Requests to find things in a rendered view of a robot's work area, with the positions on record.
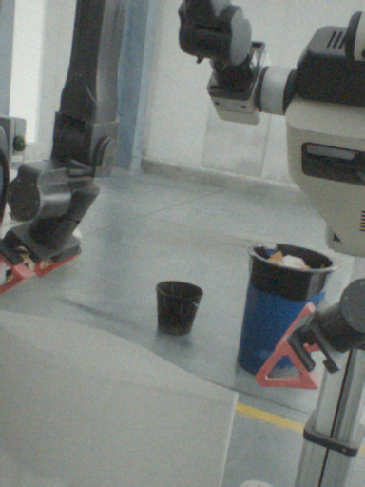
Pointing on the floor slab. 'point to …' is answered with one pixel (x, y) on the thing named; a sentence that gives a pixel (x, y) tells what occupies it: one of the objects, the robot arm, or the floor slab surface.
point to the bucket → (177, 306)
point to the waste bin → (278, 301)
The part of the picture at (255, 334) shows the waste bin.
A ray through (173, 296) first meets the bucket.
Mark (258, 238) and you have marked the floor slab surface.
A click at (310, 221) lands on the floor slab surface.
